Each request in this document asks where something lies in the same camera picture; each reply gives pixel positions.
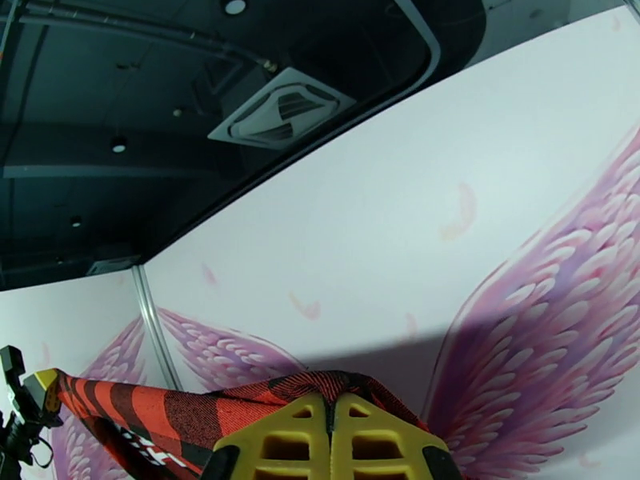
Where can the ceiling air conditioner vent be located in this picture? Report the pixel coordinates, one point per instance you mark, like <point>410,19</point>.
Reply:
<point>282,111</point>

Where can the round ceiling light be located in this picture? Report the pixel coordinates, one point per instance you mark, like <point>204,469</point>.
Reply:
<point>119,144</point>
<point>235,4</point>
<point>76,222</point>

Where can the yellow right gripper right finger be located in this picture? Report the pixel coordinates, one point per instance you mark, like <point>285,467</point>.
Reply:
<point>385,443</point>

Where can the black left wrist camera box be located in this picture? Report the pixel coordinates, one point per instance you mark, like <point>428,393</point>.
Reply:
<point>11,363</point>

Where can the red black plaid shirt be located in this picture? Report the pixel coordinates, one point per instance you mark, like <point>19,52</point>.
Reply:
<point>150,413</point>

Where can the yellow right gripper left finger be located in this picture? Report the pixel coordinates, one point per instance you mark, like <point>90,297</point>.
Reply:
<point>280,443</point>

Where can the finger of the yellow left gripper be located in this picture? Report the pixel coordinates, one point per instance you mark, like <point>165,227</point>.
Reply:
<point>44,393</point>

